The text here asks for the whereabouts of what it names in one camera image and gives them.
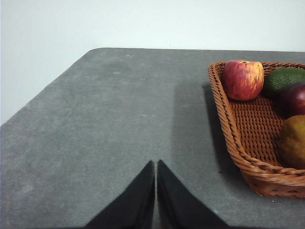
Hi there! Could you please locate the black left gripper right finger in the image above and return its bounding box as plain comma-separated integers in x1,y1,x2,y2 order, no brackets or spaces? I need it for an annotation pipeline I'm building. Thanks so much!
156,159,230,229

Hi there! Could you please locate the brown kiwi fruit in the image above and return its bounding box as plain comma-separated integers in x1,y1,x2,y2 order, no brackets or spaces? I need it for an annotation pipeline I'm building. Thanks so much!
277,114,305,170

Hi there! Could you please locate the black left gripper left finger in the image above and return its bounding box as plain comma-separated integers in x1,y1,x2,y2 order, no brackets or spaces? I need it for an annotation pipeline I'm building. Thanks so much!
84,160,156,229

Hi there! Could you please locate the red yellow apple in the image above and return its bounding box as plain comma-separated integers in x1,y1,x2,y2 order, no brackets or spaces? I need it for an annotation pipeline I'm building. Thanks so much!
223,59,264,101

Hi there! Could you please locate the brown wicker basket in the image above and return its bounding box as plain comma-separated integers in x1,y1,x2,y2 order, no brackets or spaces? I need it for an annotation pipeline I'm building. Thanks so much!
208,61,305,199

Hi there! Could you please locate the green avocado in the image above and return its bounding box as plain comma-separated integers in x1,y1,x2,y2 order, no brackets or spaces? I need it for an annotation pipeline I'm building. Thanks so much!
261,67,305,98

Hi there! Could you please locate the dark red plum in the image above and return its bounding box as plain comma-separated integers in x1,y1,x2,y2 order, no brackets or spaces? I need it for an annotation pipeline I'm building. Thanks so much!
278,82,305,120

